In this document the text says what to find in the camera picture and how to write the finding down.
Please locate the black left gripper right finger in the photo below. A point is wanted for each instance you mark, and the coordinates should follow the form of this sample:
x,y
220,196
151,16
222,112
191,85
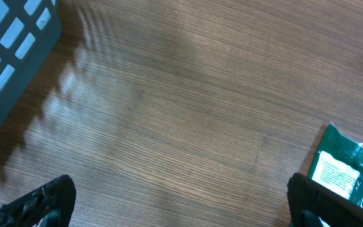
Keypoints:
x,y
311,204

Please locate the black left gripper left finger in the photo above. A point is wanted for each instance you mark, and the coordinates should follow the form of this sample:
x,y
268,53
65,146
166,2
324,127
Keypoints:
x,y
49,205

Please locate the green white glove package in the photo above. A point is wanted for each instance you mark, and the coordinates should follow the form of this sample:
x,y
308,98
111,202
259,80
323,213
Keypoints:
x,y
338,165

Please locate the grey plastic mesh basket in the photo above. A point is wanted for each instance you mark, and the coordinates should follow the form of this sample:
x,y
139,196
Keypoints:
x,y
28,31

